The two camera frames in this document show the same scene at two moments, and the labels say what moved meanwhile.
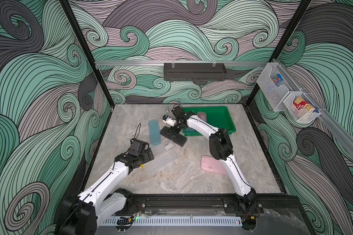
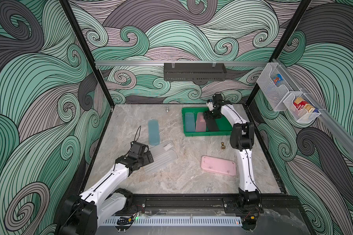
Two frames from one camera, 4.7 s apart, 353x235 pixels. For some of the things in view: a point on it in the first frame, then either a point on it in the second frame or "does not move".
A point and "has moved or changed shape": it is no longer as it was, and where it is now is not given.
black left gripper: (146, 158) does not move
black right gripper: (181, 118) to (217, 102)
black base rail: (160, 205) does not move
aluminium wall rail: (128, 62) does not move
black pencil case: (177, 138) has moved or changed shape
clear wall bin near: (302, 110) does not move
